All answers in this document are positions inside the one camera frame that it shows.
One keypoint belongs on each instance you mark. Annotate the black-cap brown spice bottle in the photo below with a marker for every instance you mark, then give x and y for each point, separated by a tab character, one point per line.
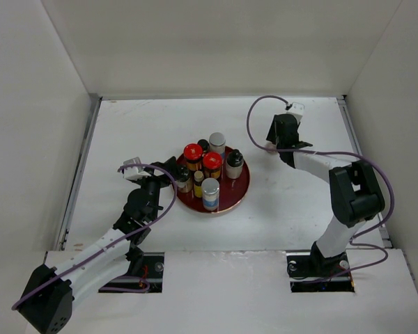
184	180

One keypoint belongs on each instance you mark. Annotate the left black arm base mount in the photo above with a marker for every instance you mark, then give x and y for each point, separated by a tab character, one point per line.
144	275

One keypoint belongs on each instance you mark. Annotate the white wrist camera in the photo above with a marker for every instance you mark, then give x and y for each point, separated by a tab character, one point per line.
132	170
297	110

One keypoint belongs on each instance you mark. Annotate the round red lacquer tray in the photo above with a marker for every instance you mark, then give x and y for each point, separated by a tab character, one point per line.
231	191

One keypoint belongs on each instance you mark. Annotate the small yellow-label bottle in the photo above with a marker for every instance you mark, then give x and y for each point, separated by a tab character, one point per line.
198	180

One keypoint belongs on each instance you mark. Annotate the tall red-lid sauce jar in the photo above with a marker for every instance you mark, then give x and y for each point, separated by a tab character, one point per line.
193	154

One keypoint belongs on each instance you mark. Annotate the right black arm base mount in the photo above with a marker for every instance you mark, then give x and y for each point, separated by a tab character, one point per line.
311	273

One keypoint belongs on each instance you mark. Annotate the silver-lid blue-label grain jar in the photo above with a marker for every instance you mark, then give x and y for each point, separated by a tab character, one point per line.
210	194

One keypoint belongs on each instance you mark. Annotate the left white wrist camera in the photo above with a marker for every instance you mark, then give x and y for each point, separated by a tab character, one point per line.
132	170

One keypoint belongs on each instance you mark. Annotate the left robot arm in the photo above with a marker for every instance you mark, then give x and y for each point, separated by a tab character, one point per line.
52	293

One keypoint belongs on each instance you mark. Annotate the small dark amber bottle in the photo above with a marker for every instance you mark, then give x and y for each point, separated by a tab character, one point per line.
204	144

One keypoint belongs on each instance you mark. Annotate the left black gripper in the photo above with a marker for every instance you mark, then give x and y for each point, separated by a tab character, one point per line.
163	179

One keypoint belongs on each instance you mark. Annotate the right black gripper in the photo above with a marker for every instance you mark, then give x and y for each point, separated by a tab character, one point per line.
271	136

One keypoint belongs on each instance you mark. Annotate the pink-lid spice jar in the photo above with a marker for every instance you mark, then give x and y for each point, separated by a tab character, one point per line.
271	148

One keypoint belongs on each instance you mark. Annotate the short red-lid sauce jar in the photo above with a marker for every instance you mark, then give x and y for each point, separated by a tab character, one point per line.
212	165

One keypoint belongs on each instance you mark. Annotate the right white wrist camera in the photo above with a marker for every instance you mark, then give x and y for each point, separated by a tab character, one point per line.
297	110

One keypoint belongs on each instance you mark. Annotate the black-cap white powder bottle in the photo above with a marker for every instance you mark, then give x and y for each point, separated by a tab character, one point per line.
234	164

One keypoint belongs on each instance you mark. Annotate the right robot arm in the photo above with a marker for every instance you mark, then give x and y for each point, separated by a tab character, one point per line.
355	197

